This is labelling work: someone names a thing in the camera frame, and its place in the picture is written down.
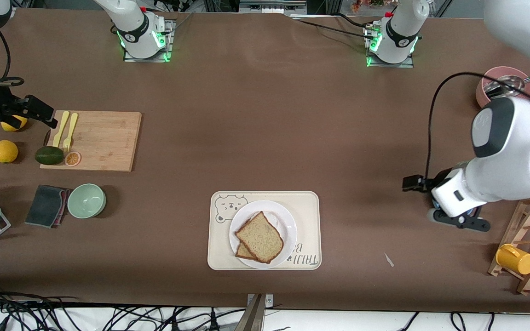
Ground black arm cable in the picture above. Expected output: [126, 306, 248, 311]
[425, 71, 530, 181]
[0, 29, 26, 89]

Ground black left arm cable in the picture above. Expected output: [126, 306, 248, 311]
[425, 71, 530, 181]

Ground thin black floor cables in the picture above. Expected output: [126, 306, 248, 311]
[396, 312, 495, 331]

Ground metal ladle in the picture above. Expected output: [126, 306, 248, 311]
[484, 71, 530, 100]

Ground pale green bowl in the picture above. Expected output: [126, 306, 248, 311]
[67, 183, 107, 219]

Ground white round plate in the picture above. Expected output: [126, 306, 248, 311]
[229, 200, 298, 269]

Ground tangled black floor cables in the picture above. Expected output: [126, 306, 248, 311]
[0, 285, 247, 331]

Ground yellow plastic fork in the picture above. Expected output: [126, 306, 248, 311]
[63, 113, 79, 153]

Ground cream bear print tray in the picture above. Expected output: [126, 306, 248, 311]
[207, 191, 322, 271]

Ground grey metal mount bracket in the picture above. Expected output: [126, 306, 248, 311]
[242, 293, 274, 331]

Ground pink bowl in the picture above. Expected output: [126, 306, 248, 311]
[476, 67, 530, 109]

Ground brown bread slice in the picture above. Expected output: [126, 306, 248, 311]
[235, 211, 285, 264]
[235, 241, 257, 261]

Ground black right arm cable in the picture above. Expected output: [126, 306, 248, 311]
[0, 29, 26, 89]

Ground green avocado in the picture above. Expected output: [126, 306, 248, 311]
[35, 146, 65, 166]

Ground toy fried egg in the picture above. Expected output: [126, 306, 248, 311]
[265, 211, 285, 231]

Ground black base power cable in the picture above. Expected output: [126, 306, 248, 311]
[290, 13, 376, 42]

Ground wooden cutting board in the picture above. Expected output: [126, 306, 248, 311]
[40, 110, 142, 172]

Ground wooden mug rack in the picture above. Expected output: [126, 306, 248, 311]
[488, 195, 530, 296]

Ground grey metal box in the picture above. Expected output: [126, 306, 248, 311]
[239, 0, 308, 14]

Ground yellow lemon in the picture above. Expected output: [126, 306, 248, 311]
[0, 116, 28, 132]
[0, 140, 19, 164]

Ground yellow mug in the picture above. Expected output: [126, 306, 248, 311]
[495, 244, 530, 275]

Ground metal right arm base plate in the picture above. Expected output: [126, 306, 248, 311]
[123, 18, 176, 63]

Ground yellow plastic knife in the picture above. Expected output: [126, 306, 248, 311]
[52, 111, 70, 148]

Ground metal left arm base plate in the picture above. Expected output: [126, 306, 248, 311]
[365, 23, 415, 68]

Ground grey and pink folded cloth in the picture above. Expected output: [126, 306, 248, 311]
[25, 185, 71, 229]

